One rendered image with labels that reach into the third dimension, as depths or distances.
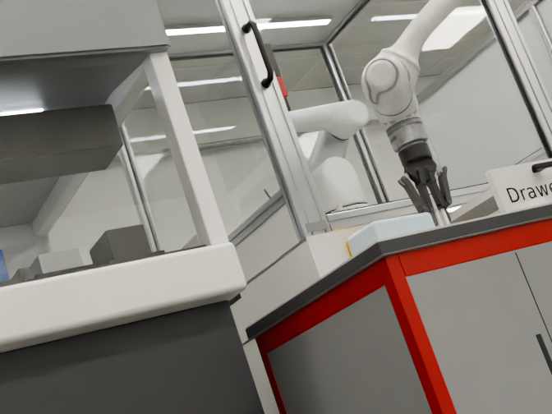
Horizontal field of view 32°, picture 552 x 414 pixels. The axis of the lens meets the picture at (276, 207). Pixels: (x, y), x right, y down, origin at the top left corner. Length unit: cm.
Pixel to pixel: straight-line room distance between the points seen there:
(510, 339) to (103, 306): 76
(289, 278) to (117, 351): 70
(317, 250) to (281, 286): 19
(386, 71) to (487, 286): 58
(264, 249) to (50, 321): 89
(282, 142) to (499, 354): 91
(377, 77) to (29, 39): 75
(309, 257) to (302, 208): 13
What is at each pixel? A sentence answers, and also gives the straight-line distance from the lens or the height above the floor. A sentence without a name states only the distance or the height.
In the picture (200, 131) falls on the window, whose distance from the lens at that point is 280.
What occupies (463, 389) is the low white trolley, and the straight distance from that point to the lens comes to 172.
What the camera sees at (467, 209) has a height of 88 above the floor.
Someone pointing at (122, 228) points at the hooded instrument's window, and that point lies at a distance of 190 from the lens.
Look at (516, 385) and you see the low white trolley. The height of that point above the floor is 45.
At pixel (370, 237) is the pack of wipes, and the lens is 176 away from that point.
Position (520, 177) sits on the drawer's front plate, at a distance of 235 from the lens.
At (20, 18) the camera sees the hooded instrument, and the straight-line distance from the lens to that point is 205.
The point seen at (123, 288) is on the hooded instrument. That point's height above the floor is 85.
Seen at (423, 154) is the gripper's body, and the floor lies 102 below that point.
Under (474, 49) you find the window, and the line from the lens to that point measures 300.
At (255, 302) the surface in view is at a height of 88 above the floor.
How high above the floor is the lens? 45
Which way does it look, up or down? 14 degrees up
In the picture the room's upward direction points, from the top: 19 degrees counter-clockwise
